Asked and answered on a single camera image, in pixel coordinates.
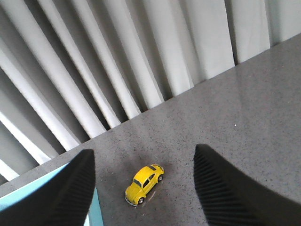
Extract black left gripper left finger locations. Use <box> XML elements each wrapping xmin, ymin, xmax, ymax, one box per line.
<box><xmin>0</xmin><ymin>149</ymin><xmax>95</xmax><ymax>226</ymax></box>

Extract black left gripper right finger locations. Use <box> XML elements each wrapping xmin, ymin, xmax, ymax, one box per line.
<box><xmin>193</xmin><ymin>144</ymin><xmax>301</xmax><ymax>226</ymax></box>

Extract light blue box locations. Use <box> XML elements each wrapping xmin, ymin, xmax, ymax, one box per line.
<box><xmin>0</xmin><ymin>164</ymin><xmax>103</xmax><ymax>226</ymax></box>

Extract yellow toy beetle car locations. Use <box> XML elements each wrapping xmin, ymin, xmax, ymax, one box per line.
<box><xmin>125</xmin><ymin>164</ymin><xmax>165</xmax><ymax>206</ymax></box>

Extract grey pleated curtain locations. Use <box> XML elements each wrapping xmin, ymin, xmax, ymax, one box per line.
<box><xmin>0</xmin><ymin>0</ymin><xmax>301</xmax><ymax>181</ymax></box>

